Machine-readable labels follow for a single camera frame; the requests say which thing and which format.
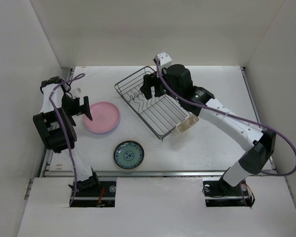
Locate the lilac plastic plate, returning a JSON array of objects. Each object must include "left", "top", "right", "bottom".
[{"left": 86, "top": 119, "right": 120, "bottom": 134}]

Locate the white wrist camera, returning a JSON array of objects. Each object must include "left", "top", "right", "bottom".
[
  {"left": 153, "top": 52, "right": 172, "bottom": 70},
  {"left": 67, "top": 88, "right": 82, "bottom": 99}
]

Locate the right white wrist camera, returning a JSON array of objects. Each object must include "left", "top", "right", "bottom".
[{"left": 153, "top": 52, "right": 172, "bottom": 70}]

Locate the teal patterned small plate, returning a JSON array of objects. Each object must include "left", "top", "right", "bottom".
[{"left": 113, "top": 140, "right": 145, "bottom": 170}]

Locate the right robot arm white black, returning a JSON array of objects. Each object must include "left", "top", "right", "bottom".
[{"left": 140, "top": 64, "right": 276, "bottom": 195}]

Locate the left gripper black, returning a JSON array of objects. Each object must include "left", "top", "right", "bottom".
[{"left": 61, "top": 93, "right": 92, "bottom": 126}]

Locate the dark wire dish rack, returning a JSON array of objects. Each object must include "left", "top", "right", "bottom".
[{"left": 114, "top": 66, "right": 191, "bottom": 140}]

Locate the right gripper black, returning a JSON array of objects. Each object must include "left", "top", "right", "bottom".
[{"left": 140, "top": 69, "right": 182, "bottom": 101}]

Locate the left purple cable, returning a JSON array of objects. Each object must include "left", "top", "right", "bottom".
[{"left": 48, "top": 73, "right": 86, "bottom": 207}]

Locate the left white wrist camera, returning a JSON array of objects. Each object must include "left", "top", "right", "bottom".
[{"left": 67, "top": 88, "right": 82, "bottom": 99}]

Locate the beige cutlery holder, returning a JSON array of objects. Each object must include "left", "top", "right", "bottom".
[{"left": 175, "top": 114, "right": 200, "bottom": 135}]

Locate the pink plastic plate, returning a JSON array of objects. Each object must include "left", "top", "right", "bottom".
[{"left": 83, "top": 102, "right": 120, "bottom": 129}]

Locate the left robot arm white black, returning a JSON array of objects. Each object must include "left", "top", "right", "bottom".
[{"left": 33, "top": 74, "right": 101, "bottom": 196}]

